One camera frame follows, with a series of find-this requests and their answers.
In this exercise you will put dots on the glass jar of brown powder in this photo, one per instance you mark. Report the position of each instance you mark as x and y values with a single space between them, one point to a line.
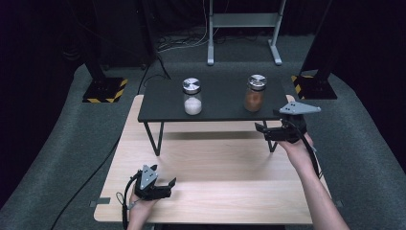
254 96

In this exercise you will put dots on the grey metal stand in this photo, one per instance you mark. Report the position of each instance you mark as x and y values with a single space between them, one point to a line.
244 19

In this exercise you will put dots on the black raised shelf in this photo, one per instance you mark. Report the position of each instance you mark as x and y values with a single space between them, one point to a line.
220 99

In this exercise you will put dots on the glass jar of white powder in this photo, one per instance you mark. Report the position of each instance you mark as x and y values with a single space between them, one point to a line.
192 97

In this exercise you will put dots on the black stand with striped base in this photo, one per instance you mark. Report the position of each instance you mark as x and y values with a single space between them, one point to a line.
105 89
316 86

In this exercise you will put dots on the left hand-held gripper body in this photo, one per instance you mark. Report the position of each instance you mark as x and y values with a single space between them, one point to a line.
147 185

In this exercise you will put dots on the grey table edge bracket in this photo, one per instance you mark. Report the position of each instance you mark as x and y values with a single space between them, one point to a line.
100 202
339 203

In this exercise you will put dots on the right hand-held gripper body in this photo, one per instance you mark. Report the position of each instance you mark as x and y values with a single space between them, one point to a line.
288 132

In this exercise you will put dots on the person's right hand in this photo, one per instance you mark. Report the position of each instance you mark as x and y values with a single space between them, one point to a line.
298 151

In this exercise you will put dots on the person's left hand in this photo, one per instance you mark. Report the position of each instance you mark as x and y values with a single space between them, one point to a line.
140 207

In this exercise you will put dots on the black cart on casters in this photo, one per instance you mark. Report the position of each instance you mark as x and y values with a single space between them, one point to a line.
127 38

